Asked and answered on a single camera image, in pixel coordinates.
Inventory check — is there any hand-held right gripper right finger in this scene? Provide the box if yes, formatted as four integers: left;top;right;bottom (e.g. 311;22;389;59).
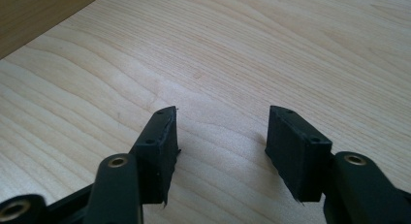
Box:
265;105;333;207

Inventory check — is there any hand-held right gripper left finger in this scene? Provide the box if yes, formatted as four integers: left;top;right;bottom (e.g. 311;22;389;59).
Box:
129;105;181;208

